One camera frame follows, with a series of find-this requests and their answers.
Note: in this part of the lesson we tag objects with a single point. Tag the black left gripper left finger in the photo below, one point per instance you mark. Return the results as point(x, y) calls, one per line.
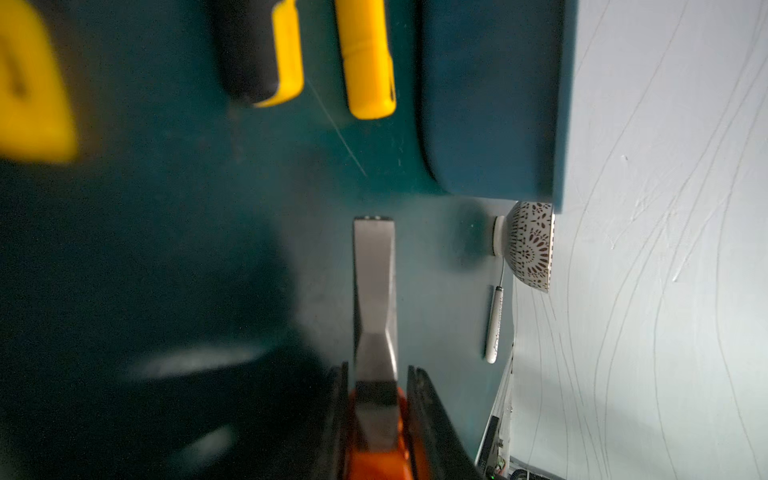
point(329, 433)

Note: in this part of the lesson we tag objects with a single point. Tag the small yellow black pliers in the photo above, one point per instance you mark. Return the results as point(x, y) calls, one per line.
point(37, 122)

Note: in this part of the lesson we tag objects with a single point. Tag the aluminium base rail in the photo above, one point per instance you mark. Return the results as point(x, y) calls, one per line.
point(493, 460)

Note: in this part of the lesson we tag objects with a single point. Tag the teal plastic storage box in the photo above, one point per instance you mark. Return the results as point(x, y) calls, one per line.
point(495, 82)

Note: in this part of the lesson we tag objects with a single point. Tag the large yellow black pliers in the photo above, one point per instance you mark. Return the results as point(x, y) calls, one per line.
point(264, 47)

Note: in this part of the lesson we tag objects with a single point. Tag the orange combination pliers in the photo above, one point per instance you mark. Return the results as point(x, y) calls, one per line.
point(377, 447)

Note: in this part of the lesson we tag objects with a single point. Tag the white patterned ceramic bowl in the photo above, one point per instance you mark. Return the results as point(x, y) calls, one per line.
point(524, 239)

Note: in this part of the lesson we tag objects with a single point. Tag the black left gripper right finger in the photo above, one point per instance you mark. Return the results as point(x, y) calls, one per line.
point(436, 450)

